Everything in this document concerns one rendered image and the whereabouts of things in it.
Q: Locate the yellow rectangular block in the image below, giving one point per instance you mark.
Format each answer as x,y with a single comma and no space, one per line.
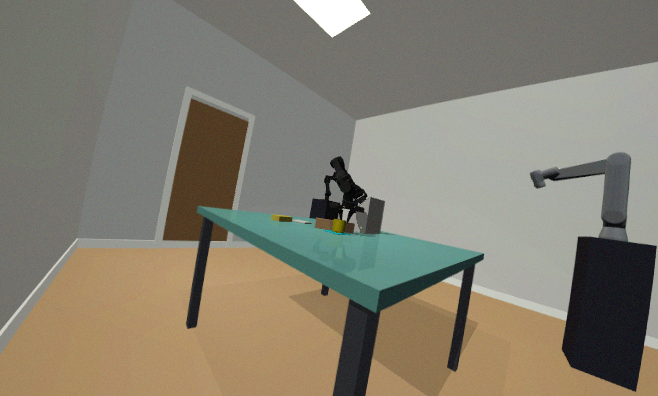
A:
281,218

